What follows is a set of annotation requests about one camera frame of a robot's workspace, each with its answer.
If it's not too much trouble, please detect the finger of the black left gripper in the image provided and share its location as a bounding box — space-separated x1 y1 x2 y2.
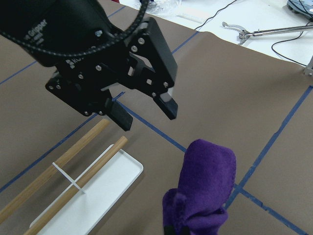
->
126 17 178 120
45 71 133 131

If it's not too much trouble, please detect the metal reacher grabber tool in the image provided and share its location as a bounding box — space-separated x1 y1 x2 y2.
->
222 22 313 45

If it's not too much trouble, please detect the purple microfiber towel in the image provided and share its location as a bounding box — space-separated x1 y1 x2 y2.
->
162 139 236 235

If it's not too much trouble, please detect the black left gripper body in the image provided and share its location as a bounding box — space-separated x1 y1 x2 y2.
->
0 0 129 75

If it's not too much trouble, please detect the grey aluminium frame post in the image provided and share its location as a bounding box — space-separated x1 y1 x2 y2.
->
304 56 313 76

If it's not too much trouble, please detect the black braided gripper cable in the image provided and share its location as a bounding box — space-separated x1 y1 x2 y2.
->
0 0 150 58

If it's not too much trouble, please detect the white towel rack base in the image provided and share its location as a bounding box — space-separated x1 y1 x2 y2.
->
38 149 143 235

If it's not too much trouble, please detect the short wooden rack rod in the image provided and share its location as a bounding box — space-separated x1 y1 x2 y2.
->
24 136 128 235

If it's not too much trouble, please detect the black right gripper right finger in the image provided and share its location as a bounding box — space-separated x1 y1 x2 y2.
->
180 226 190 235

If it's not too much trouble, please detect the long wooden rack rod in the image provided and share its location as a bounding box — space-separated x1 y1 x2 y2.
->
0 118 110 218

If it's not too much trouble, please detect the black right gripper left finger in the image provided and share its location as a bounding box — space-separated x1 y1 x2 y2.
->
164 226 174 235

